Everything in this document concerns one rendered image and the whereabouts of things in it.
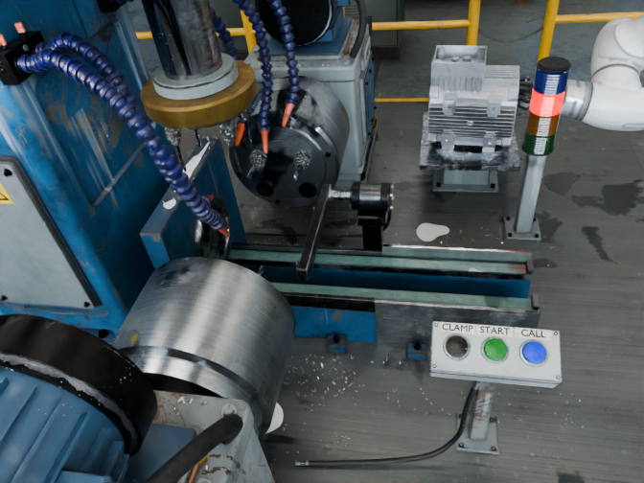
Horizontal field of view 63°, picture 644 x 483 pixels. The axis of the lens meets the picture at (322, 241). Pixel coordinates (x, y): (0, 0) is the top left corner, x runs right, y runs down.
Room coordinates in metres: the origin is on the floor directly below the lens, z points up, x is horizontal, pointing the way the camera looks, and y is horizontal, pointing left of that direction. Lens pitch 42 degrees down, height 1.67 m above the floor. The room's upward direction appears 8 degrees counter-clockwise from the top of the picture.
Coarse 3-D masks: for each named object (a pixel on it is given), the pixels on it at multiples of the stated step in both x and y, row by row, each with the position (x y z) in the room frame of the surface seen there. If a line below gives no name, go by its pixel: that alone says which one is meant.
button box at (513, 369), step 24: (432, 336) 0.45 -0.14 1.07; (480, 336) 0.44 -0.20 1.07; (504, 336) 0.43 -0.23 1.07; (528, 336) 0.43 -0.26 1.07; (552, 336) 0.42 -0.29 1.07; (432, 360) 0.42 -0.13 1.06; (456, 360) 0.42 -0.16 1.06; (480, 360) 0.41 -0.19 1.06; (504, 360) 0.40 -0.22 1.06; (552, 360) 0.39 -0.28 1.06; (528, 384) 0.39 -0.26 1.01; (552, 384) 0.38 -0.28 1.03
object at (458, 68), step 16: (448, 48) 1.24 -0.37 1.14; (464, 48) 1.23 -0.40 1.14; (480, 48) 1.20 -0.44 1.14; (432, 64) 1.16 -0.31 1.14; (448, 64) 1.15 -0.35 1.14; (464, 64) 1.14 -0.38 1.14; (480, 64) 1.12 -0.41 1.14; (432, 80) 1.16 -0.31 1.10; (448, 80) 1.15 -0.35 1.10; (464, 80) 1.14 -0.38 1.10; (480, 80) 1.12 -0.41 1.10
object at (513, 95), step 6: (432, 90) 1.14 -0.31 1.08; (438, 90) 1.14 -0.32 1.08; (510, 90) 1.09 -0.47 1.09; (516, 90) 1.08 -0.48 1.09; (432, 96) 1.14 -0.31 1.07; (438, 96) 1.14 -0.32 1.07; (510, 96) 1.08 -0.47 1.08; (516, 96) 1.07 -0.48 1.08; (432, 138) 1.14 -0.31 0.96; (504, 138) 1.08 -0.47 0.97; (504, 144) 1.07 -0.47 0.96; (510, 144) 1.07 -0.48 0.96
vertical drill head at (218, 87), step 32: (160, 0) 0.75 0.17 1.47; (192, 0) 0.76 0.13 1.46; (160, 32) 0.76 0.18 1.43; (192, 32) 0.76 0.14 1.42; (192, 64) 0.75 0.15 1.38; (224, 64) 0.79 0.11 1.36; (160, 96) 0.76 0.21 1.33; (192, 96) 0.73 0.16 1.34; (224, 96) 0.73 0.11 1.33; (192, 128) 0.72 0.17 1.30; (224, 128) 0.74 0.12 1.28
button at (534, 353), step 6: (528, 342) 0.42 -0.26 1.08; (534, 342) 0.41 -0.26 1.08; (522, 348) 0.41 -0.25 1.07; (528, 348) 0.41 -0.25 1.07; (534, 348) 0.41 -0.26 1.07; (540, 348) 0.41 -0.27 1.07; (522, 354) 0.41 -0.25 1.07; (528, 354) 0.40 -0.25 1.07; (534, 354) 0.40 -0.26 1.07; (540, 354) 0.40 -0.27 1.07; (528, 360) 0.39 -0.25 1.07; (534, 360) 0.39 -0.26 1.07; (540, 360) 0.39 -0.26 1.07
